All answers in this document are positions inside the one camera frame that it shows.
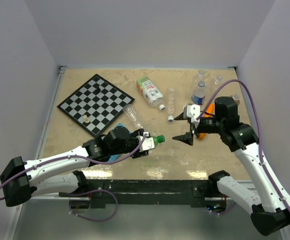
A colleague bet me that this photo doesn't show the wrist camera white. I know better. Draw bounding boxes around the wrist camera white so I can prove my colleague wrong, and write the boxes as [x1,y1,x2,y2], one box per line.
[183,104,200,124]
[137,132,158,152]

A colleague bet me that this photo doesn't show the aluminium frame rail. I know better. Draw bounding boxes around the aluminium frame rail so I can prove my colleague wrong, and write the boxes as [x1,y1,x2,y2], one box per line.
[39,65,68,141]

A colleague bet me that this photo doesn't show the clear bottle back row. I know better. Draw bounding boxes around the clear bottle back row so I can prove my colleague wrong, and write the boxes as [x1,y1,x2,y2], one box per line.
[192,70,206,87]

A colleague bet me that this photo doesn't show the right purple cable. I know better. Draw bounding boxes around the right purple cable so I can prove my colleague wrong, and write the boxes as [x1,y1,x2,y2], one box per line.
[197,79,290,234]

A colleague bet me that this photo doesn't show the juice bottle with white label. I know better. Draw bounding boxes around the juice bottle with white label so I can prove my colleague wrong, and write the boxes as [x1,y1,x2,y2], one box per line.
[136,76,165,111]

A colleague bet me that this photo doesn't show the blue label water bottle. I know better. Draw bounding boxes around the blue label water bottle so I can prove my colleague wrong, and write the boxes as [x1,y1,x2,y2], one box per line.
[191,80,205,105]

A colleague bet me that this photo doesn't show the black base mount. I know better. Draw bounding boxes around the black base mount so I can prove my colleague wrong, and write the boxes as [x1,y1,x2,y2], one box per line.
[59,179,224,209]

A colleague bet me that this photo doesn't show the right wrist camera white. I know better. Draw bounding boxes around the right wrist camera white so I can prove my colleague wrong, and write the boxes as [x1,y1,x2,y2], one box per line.
[183,104,200,124]

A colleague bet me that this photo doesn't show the orange plastic carrot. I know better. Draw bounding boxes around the orange plastic carrot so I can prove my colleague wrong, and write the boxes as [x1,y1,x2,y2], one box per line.
[198,103,214,140]

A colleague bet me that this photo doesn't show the green plastic bottle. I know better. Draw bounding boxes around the green plastic bottle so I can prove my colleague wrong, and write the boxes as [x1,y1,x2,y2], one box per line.
[152,135,165,147]

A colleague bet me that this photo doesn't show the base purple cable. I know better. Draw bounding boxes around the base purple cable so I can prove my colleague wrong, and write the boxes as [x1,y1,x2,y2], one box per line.
[69,188,118,222]

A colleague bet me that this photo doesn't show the black white chessboard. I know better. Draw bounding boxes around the black white chessboard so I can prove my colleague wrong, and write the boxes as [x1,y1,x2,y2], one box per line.
[57,74,135,138]

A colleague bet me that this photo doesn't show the cream chess piece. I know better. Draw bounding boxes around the cream chess piece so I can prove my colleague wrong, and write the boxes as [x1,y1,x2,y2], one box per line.
[83,115,90,123]

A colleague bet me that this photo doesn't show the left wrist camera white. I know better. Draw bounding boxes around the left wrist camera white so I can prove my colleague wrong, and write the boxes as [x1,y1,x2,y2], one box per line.
[137,132,158,152]

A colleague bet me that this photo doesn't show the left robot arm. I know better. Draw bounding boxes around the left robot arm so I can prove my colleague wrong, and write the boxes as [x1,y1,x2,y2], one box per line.
[0,126,155,207]

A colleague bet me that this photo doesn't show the blue studded baseplate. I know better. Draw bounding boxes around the blue studded baseplate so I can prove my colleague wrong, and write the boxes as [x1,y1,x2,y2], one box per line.
[103,124,130,162]

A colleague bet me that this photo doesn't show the orange tea bottle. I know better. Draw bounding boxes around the orange tea bottle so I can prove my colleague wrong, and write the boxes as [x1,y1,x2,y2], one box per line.
[230,93,240,105]

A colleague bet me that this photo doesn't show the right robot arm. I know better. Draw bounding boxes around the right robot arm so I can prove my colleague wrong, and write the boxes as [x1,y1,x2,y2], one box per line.
[173,96,290,236]

